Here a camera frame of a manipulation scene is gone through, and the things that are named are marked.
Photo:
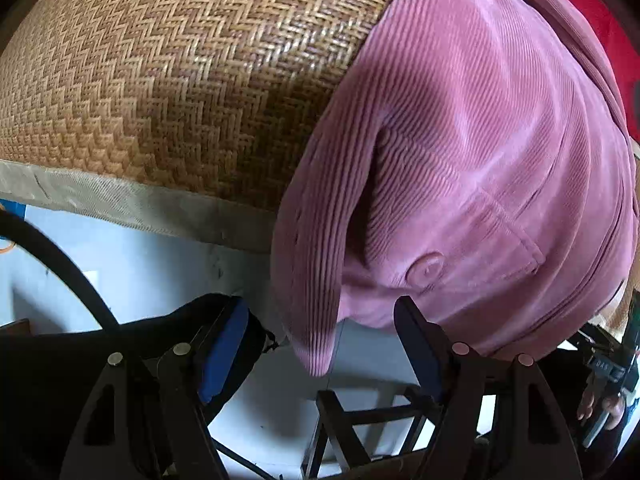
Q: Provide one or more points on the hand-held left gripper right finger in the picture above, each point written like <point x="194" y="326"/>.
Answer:
<point x="419" y="352"/>

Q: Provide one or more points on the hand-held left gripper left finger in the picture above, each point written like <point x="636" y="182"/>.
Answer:
<point x="226" y="350"/>

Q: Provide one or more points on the person's right hand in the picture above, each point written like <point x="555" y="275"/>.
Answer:
<point x="614" y="410"/>

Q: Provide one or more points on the dark wooden stool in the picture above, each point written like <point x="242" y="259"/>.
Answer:
<point x="360" y="417"/>

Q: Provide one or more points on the woven rattan mat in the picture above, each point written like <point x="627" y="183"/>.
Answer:
<point x="175" y="85"/>

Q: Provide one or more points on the red blanket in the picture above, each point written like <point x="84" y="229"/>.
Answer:
<point x="602" y="10"/>

